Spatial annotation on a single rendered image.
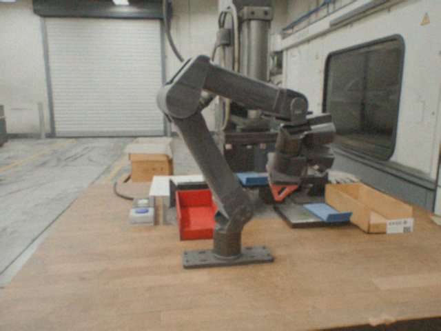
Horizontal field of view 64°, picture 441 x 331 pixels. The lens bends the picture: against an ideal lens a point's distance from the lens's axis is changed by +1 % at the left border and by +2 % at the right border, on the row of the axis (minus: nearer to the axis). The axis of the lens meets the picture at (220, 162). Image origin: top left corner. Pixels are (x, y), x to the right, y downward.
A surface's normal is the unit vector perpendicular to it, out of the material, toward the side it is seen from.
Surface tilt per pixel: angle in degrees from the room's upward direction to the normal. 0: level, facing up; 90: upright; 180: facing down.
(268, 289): 0
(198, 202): 90
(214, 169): 92
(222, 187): 82
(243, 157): 90
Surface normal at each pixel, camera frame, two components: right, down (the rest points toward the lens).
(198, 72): 0.35, 0.18
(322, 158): 0.03, 0.65
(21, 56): 0.10, 0.19
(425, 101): -0.99, 0.02
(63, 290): 0.00, -0.98
